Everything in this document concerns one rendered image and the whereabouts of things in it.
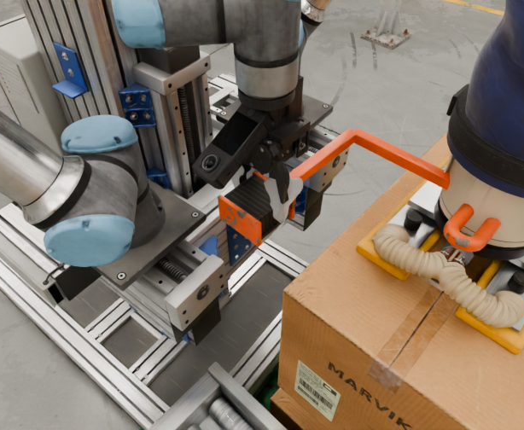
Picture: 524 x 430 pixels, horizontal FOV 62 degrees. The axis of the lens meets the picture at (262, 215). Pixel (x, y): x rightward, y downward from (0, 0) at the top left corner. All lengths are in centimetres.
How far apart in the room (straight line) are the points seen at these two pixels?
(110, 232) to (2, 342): 157
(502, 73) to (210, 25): 35
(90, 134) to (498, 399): 72
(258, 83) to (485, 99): 29
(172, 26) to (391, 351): 53
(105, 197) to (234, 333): 110
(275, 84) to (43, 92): 75
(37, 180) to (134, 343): 116
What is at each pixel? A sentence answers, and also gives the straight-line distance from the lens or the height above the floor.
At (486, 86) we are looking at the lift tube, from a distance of 64.
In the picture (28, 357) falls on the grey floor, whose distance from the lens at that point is 208.
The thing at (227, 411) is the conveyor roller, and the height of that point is 55.
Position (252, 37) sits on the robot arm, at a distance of 49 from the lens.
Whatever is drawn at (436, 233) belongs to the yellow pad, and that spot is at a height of 109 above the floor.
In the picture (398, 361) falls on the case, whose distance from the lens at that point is 70.
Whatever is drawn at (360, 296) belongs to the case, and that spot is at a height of 107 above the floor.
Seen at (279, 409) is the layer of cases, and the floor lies 53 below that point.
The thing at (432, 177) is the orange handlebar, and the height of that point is 120.
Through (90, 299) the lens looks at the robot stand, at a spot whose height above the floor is 21.
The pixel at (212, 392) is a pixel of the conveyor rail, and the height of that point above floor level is 59.
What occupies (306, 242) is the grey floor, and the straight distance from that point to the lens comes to 219.
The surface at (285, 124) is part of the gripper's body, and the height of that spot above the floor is 134.
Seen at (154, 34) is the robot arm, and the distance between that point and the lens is 49.
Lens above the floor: 169
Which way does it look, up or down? 47 degrees down
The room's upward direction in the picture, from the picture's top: straight up
